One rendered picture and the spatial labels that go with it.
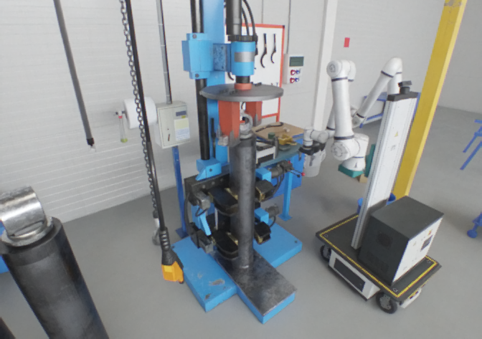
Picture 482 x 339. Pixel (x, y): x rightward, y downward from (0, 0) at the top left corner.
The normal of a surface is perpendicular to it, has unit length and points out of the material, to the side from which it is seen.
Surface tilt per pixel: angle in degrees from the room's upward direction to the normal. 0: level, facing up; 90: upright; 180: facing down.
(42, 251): 90
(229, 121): 90
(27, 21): 90
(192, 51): 90
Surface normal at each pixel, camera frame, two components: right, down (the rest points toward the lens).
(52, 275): 0.77, 0.27
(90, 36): 0.59, 0.34
